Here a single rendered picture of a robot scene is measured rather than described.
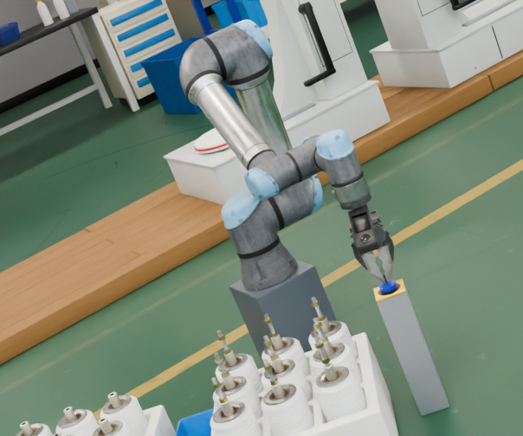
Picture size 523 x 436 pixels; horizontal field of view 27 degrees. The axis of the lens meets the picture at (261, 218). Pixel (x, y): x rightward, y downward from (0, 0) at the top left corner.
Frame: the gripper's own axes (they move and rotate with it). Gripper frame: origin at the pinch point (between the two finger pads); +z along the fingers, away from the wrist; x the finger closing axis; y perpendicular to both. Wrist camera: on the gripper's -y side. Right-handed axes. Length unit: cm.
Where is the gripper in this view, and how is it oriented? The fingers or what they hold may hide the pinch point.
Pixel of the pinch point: (384, 278)
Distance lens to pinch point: 246.4
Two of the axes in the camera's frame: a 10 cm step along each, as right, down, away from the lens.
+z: 3.7, 8.8, 3.0
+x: -9.3, 3.4, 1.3
